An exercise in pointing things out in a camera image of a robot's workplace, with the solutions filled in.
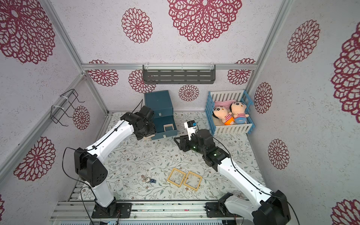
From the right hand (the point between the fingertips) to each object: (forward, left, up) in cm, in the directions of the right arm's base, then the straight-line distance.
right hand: (180, 138), depth 75 cm
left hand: (+7, +19, -5) cm, 21 cm away
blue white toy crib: (+47, -34, -11) cm, 59 cm away
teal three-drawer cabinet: (+31, +15, -2) cm, 35 cm away
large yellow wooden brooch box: (-13, +3, -23) cm, 27 cm away
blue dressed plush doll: (+33, -41, -10) cm, 54 cm away
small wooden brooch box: (+21, +10, -14) cm, 27 cm away
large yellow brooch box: (-14, -7, -24) cm, 29 cm away
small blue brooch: (-16, +19, -20) cm, 32 cm away
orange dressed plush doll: (+31, -29, -12) cm, 44 cm away
